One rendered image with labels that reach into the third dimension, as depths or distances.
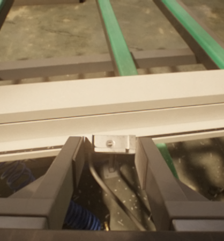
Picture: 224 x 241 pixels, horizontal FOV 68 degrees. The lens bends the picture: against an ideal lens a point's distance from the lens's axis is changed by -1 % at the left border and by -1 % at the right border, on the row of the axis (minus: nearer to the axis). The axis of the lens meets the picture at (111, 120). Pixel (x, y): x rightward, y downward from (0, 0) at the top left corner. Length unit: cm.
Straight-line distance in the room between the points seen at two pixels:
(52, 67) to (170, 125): 31
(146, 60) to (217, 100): 26
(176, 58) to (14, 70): 40
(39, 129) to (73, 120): 4
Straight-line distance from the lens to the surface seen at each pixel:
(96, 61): 43
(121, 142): 16
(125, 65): 35
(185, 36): 56
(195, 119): 26
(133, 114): 21
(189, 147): 134
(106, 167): 114
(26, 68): 46
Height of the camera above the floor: 107
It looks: 54 degrees down
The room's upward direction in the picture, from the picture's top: 2 degrees clockwise
